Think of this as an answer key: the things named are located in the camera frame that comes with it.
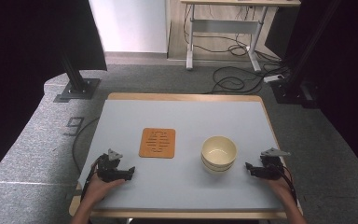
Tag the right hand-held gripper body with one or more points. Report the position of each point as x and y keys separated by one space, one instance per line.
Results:
x=272 y=165

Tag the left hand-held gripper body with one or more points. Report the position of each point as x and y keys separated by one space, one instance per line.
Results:
x=109 y=168

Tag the cream ceramic bowl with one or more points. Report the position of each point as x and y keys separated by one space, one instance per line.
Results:
x=219 y=151
x=217 y=169

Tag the orange square coaster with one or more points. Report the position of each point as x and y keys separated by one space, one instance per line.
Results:
x=157 y=143

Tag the person's right hand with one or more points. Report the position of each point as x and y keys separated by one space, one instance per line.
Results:
x=278 y=188

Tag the person's left hand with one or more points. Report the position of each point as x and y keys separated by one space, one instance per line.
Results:
x=97 y=191

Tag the white power strip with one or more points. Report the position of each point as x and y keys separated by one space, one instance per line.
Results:
x=273 y=78

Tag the black metal stand with base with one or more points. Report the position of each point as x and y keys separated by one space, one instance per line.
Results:
x=77 y=85

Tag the wooden table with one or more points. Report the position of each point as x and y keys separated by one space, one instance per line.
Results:
x=183 y=97

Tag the white panel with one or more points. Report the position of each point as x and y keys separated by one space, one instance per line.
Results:
x=130 y=25

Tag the black curtain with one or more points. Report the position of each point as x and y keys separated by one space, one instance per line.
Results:
x=28 y=46

